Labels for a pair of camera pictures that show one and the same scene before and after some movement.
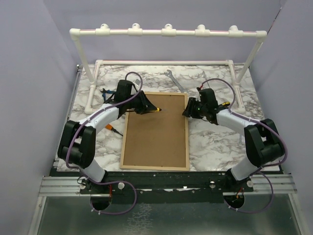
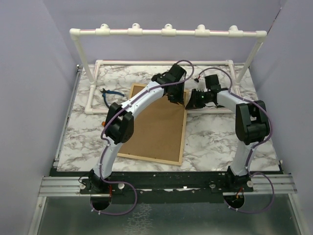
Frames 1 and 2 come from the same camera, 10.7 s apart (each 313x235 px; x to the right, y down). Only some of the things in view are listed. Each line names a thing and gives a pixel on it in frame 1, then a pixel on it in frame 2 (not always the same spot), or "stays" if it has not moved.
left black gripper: [145, 105] to [179, 99]
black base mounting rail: [171, 185] stays
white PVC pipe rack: [168, 30] stays
